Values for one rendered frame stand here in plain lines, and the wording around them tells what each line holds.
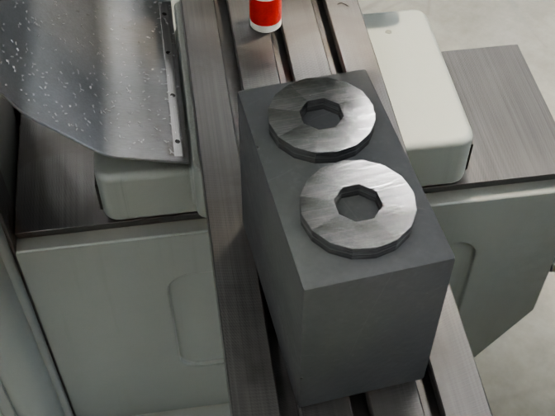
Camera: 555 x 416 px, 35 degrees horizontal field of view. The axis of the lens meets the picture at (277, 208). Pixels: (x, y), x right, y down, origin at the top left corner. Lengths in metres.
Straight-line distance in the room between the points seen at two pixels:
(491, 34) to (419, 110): 1.46
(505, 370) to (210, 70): 1.08
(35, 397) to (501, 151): 0.79
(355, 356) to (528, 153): 0.63
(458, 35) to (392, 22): 1.30
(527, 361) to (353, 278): 1.33
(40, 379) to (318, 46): 0.67
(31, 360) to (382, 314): 0.77
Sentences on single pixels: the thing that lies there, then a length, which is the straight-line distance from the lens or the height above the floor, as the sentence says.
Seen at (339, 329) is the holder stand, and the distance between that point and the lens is 0.71.
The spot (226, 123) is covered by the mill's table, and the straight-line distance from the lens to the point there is 1.03.
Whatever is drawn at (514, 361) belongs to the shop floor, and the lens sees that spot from 1.96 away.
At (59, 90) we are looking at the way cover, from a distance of 1.10.
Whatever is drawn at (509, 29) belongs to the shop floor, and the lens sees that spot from 2.69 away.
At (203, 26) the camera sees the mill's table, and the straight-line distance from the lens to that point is 1.16.
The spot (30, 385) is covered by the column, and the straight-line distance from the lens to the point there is 1.42.
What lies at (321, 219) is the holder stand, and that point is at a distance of 0.68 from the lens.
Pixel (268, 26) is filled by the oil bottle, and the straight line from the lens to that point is 1.13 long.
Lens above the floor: 1.65
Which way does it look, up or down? 51 degrees down
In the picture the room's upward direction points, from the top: straight up
